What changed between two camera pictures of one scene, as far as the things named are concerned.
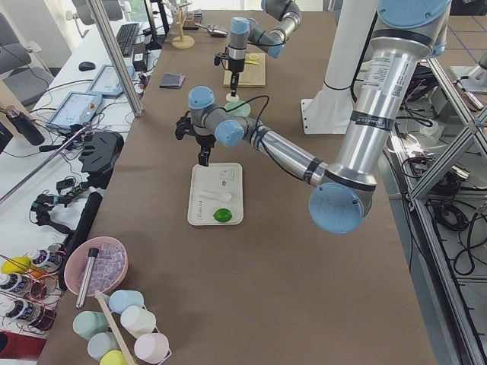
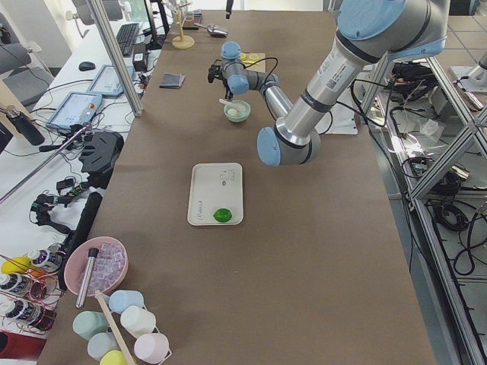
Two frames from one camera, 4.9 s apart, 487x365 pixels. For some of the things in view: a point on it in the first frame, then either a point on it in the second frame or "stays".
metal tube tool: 93,253 stays
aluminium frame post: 116,58 stays
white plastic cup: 137,320 stays
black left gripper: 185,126 to 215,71
